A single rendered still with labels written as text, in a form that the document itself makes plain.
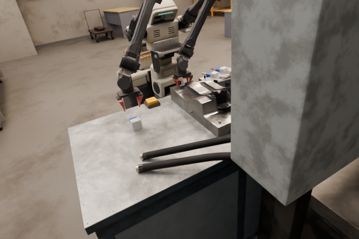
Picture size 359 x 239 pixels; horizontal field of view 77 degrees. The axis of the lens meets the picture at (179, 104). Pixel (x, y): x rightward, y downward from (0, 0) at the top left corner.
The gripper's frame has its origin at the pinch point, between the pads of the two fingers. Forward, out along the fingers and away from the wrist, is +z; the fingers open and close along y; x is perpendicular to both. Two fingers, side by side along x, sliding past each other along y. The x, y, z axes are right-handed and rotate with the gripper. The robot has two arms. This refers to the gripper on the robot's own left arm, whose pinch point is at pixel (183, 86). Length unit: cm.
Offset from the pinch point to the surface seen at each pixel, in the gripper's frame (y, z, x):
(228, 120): -7, -1, -52
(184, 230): -42, 39, -63
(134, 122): -43.6, 0.3, -22.8
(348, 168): 13, 7, -96
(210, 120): -13.4, -0.7, -47.4
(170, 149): -39, 0, -54
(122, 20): 160, 20, 652
